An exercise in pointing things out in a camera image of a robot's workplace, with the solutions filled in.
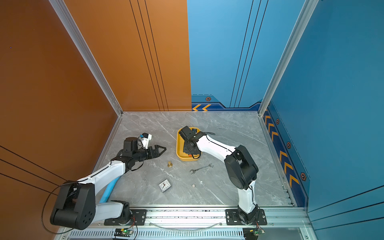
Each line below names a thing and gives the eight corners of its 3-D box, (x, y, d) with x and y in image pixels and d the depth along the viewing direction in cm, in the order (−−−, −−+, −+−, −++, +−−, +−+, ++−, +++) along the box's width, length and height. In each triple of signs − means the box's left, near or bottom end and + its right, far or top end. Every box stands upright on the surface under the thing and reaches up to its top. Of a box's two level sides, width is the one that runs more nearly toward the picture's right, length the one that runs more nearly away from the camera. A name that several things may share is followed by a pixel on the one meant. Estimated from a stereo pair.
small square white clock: (162, 192, 83) (161, 191, 81) (159, 186, 85) (158, 184, 83) (171, 186, 85) (170, 185, 83) (167, 180, 87) (167, 178, 85)
